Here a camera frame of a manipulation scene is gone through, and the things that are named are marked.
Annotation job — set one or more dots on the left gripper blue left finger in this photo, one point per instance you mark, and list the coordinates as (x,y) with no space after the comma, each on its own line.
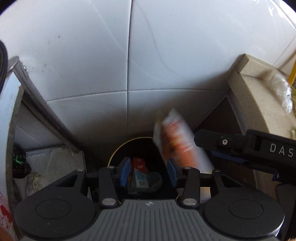
(124,170)

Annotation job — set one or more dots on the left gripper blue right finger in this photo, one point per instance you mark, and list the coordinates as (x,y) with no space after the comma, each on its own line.
(172,168)

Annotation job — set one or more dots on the red blue milk carton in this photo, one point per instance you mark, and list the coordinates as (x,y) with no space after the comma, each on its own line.
(140,173)

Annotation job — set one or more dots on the orange white cardboard box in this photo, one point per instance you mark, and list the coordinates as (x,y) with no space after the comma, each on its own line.
(174,139)

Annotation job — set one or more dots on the black trash bin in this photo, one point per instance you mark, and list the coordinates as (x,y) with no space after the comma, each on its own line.
(160,186)

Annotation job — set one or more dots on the crumpled clear plastic bag corner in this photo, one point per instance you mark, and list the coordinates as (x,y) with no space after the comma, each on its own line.
(282,90)

